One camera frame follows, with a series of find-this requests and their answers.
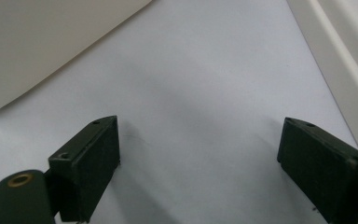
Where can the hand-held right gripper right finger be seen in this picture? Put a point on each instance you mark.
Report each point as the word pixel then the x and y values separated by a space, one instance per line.
pixel 323 168

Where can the white plastic storage box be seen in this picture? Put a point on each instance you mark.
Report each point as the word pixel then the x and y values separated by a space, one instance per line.
pixel 37 43

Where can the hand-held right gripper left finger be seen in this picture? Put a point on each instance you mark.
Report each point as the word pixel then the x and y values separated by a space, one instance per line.
pixel 87 168

